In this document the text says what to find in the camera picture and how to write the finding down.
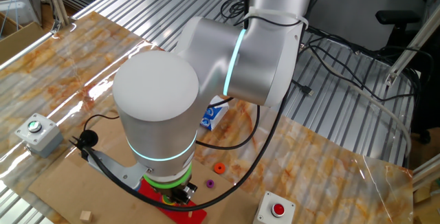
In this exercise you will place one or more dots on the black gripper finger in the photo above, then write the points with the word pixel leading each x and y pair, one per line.
pixel 182 201
pixel 169 199

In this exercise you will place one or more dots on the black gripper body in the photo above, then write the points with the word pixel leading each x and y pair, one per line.
pixel 184 191

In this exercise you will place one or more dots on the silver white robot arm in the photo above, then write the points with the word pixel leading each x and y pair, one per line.
pixel 154 86

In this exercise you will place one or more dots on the red Hanoi base with pegs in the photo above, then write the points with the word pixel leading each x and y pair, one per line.
pixel 185 215

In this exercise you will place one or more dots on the large wooden block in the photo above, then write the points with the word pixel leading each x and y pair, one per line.
pixel 422 194

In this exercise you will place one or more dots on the blue white tissue pack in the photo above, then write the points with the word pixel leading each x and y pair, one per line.
pixel 214 115

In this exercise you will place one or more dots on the small wooden cube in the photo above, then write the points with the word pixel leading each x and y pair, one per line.
pixel 86 216

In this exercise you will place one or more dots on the red push button box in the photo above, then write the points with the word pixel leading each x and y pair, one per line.
pixel 271 217

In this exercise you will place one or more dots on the brown cardboard sheet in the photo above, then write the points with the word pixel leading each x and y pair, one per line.
pixel 68 189

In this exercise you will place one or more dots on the marble pattern plastic mat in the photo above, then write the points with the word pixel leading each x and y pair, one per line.
pixel 309 169

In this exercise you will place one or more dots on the green push button box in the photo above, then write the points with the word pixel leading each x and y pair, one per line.
pixel 41 138

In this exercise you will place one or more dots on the open cardboard box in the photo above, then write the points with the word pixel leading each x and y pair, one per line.
pixel 20 38

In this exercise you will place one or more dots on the black office chair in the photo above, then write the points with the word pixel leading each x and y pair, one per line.
pixel 398 18

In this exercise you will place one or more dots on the silver camera bracket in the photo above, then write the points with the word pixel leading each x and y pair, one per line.
pixel 113 169

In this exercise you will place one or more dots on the aluminium frame post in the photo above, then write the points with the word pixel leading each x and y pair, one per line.
pixel 426 170
pixel 412 45
pixel 24 54

